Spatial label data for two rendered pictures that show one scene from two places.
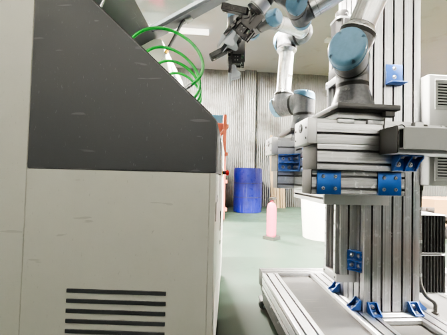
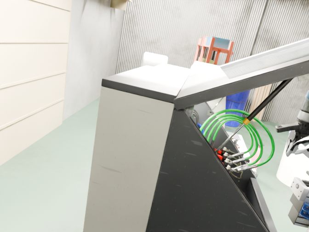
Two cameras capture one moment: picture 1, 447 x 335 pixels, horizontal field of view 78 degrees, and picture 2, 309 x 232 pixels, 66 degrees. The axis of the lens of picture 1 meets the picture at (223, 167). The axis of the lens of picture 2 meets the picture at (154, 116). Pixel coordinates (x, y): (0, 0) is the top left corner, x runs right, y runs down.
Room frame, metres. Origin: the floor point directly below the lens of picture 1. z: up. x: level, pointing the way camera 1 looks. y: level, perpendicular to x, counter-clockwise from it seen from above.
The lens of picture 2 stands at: (0.02, 0.56, 1.67)
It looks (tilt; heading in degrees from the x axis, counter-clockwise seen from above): 18 degrees down; 7
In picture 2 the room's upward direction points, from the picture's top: 12 degrees clockwise
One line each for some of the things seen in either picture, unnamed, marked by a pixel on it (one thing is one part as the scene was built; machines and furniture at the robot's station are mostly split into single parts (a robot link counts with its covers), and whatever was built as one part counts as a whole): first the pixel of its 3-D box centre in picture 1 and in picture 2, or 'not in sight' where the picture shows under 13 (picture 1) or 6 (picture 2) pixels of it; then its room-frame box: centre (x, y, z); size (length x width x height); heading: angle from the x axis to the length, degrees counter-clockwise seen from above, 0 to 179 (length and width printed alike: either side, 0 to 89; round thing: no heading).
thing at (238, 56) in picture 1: (235, 53); (301, 131); (1.30, -0.04, 1.37); 0.09 x 0.08 x 0.12; 89
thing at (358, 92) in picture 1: (352, 98); not in sight; (1.02, -0.48, 1.09); 0.15 x 0.15 x 0.10
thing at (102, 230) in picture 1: (149, 264); not in sight; (1.18, 0.31, 0.39); 0.70 x 0.58 x 0.79; 179
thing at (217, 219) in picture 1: (216, 254); not in sight; (1.18, 0.02, 0.44); 0.65 x 0.02 x 0.68; 179
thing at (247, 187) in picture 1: (248, 189); (232, 101); (6.42, -0.60, 0.49); 1.28 x 0.79 x 0.97; 4
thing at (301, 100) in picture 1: (302, 102); not in sight; (1.52, -0.44, 1.20); 0.13 x 0.12 x 0.14; 46
